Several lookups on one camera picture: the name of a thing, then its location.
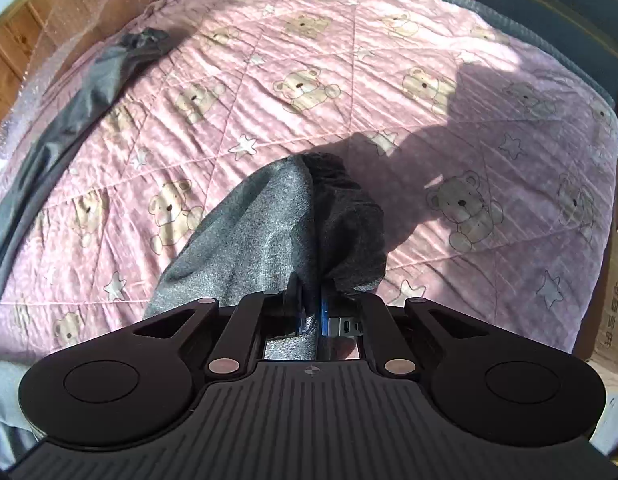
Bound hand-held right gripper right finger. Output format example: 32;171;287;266
320;285;490;380

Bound dark grey cloth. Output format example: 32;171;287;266
0;27;171;321

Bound grey pants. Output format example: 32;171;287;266
145;151;390;361

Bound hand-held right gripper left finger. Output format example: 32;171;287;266
134;272;316;380

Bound cardboard box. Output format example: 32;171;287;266
574;200;618;411

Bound person's light grey clothing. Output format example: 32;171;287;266
0;357;37;461

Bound pink bear-print quilt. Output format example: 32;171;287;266
0;0;618;361

